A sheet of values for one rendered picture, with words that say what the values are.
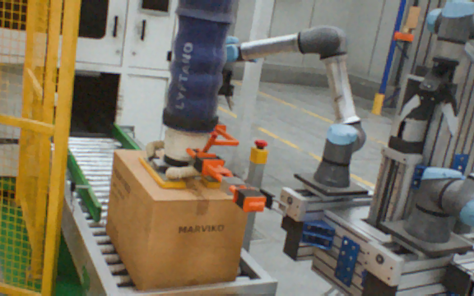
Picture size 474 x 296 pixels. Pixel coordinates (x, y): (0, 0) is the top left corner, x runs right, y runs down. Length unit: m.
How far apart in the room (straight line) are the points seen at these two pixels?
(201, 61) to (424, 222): 0.99
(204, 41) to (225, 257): 0.86
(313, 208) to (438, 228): 0.51
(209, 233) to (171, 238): 0.16
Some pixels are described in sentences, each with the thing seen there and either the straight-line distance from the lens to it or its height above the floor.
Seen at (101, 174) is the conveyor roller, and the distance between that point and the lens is 3.44.
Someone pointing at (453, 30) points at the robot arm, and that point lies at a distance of 1.55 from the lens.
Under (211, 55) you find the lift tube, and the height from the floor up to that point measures 1.47.
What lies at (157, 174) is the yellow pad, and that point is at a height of 0.97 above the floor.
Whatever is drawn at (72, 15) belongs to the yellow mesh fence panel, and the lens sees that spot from 2.47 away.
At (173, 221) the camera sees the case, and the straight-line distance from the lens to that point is 2.06.
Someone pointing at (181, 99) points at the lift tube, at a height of 1.28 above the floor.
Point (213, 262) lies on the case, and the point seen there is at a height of 0.68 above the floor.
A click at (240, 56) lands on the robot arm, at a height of 1.46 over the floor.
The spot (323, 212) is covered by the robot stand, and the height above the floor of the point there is 0.94.
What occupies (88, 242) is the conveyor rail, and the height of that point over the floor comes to 0.59.
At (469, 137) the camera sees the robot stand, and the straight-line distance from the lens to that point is 2.19.
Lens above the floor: 1.69
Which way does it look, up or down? 15 degrees down
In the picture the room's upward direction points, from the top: 10 degrees clockwise
